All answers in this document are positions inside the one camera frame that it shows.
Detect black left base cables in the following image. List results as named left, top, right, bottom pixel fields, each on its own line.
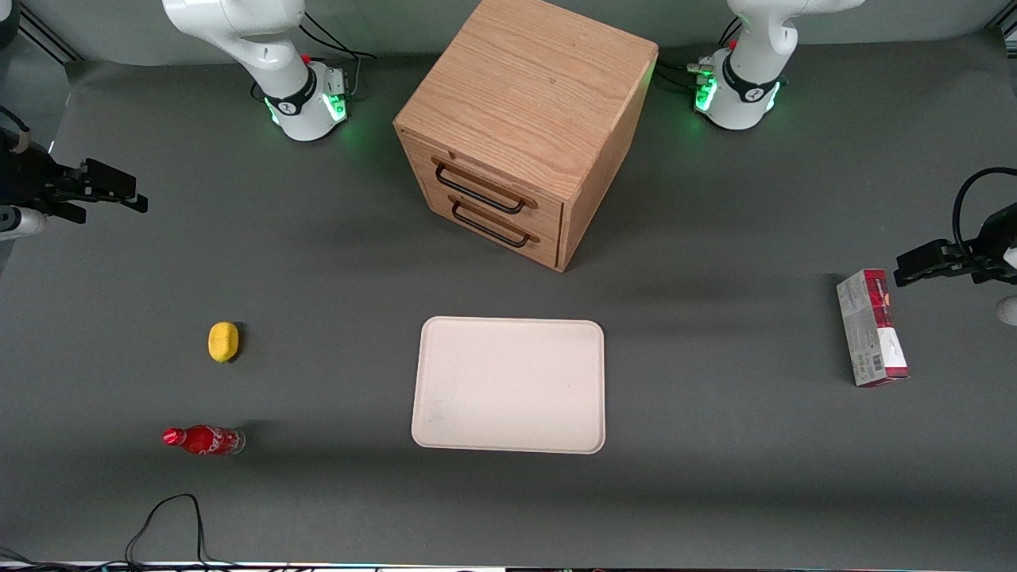
left=655, top=20, right=744, bottom=92

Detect dark grey table mat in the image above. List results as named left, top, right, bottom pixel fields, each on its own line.
left=0, top=28, right=1017, bottom=569

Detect red and grey carton box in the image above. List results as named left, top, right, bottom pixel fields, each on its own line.
left=836, top=269, right=911, bottom=388

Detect red coke bottle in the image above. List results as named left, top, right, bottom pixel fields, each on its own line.
left=162, top=424, right=247, bottom=458

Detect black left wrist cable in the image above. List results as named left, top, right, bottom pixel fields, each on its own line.
left=952, top=167, right=1017, bottom=257

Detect black looped floor cable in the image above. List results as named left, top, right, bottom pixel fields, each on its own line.
left=126, top=493, right=214, bottom=568

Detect wooden drawer cabinet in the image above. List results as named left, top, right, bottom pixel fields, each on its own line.
left=393, top=0, right=659, bottom=273

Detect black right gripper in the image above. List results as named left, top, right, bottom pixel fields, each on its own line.
left=0, top=131, right=149, bottom=226

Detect wooden drawer front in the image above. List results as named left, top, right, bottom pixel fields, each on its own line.
left=397, top=131, right=565, bottom=239
left=415, top=171, right=563, bottom=271

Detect black base cables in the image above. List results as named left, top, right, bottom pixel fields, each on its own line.
left=655, top=20, right=744, bottom=92
left=298, top=12, right=378, bottom=100

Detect black right base cables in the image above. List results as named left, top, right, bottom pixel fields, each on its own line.
left=298, top=12, right=378, bottom=100

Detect yellow toy lemon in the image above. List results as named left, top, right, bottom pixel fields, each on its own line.
left=207, top=321, right=240, bottom=364

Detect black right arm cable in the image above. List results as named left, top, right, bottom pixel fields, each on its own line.
left=0, top=106, right=31, bottom=156

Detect cream plastic tray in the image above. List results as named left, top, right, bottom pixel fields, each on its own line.
left=411, top=316, right=606, bottom=455

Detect black drawer handle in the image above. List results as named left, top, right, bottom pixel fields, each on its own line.
left=447, top=195, right=541, bottom=249
left=431, top=157, right=539, bottom=215

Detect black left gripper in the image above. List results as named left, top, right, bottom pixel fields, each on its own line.
left=894, top=203, right=1017, bottom=288

